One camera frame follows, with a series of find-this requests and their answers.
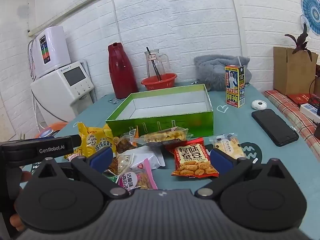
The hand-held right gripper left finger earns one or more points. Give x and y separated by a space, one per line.
101 158

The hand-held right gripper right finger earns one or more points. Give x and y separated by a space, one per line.
221 160

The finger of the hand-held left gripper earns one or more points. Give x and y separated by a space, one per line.
76 140

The clear white cake packet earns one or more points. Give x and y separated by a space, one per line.
230 145

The yellow snack packet round label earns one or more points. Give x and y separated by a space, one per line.
95 140

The clear tofu snack packet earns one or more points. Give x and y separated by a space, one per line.
122 163

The clear brown snack packet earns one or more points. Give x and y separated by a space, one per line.
125 143

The red bean snack packet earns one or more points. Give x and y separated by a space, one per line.
192 157

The pink seed snack packet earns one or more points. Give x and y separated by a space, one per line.
140 177

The silver white snack packet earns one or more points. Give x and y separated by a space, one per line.
150 157

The clear yellow chips packet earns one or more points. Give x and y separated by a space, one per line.
165 136

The green cardboard box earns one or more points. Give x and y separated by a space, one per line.
162 126

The person's left hand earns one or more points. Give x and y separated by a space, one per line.
25 177

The orange basin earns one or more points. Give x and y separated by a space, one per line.
58 127

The teal printed tablecloth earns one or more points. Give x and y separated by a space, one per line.
232 122

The white appliance with screen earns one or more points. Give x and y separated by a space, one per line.
50 92

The black smartphone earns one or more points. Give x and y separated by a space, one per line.
275 127

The white round device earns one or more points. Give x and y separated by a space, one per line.
258 105

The juice carton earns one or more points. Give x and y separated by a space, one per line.
235 90

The red thermos jug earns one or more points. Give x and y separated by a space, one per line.
122 75

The plaid cloth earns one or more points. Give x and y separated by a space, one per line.
287 108

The grey fluffy cloth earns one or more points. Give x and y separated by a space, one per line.
210 70

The red plastic basket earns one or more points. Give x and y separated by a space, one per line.
160 84

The white water purifier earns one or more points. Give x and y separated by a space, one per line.
52 45

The white power strip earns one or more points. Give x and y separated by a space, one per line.
308 111

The red booklet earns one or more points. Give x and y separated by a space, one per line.
300 98

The white carton straw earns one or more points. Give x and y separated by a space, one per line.
239 61

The brown cardboard box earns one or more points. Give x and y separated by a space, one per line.
287 75

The black straw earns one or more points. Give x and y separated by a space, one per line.
152 62

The glass pitcher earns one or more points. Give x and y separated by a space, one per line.
161 65

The purple leaf plant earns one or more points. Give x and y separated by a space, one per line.
301 42

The blue fan wall decoration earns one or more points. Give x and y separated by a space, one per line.
312 7

